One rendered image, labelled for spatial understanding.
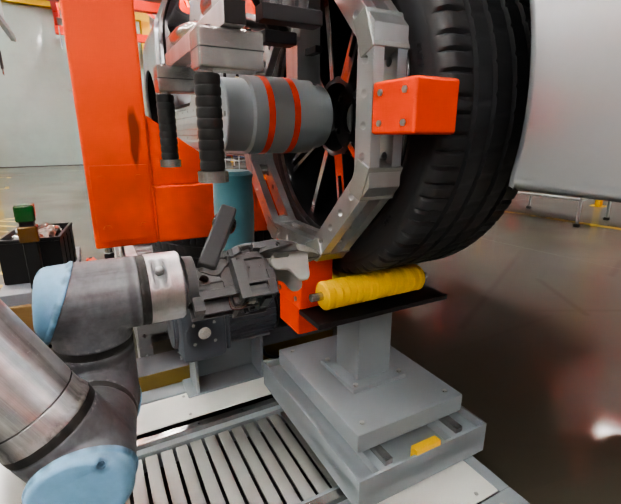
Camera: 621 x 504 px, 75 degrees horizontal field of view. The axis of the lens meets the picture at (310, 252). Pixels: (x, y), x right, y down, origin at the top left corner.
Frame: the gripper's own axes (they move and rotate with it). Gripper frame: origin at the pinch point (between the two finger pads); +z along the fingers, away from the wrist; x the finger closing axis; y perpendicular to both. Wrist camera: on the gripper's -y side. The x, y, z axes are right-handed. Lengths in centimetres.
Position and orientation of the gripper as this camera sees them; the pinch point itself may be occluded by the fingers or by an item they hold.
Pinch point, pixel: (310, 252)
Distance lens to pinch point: 64.7
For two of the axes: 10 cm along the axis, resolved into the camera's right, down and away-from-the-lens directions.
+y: 3.2, 8.6, -4.0
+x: 3.4, -5.0, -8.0
